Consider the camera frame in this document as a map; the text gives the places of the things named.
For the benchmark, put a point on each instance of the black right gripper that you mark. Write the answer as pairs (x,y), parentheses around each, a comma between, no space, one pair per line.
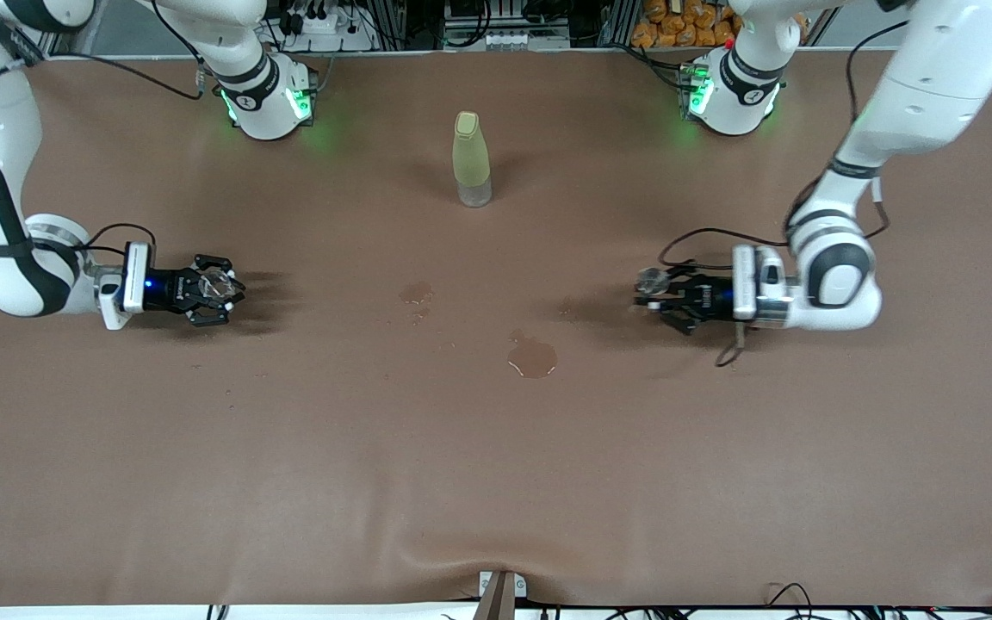
(168,288)

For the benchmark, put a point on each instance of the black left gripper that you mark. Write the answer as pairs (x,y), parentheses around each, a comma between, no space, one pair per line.
(709,298)

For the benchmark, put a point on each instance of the small clear glass cup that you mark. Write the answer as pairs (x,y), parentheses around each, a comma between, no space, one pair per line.
(219,284)

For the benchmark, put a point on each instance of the steel double-cone jigger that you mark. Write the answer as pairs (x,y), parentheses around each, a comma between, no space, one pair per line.
(653,280)

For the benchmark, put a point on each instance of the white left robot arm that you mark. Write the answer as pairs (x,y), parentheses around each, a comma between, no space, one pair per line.
(926,77)

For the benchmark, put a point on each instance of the large brown liquid puddle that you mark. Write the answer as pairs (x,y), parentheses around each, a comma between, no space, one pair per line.
(533,357)

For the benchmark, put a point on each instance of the small liquid spill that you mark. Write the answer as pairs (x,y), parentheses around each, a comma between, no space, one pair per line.
(416,294)

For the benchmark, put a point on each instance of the yellow-green bottle with clear base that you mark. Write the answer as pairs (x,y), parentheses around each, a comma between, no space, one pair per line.
(470,159)

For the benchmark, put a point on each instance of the brown table mat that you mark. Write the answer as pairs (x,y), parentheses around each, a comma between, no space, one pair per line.
(496,474)

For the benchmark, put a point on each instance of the orange snack bag pile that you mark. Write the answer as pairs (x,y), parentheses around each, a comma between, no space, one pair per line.
(677,30)

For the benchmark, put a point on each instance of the white power strip with plugs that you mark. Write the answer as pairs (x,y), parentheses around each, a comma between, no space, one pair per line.
(324,26)

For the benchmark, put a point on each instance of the long white socket strip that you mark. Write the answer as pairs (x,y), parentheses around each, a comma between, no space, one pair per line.
(505,39)

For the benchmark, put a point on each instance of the grey metal table bracket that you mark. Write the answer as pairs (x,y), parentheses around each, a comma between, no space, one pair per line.
(500,594)

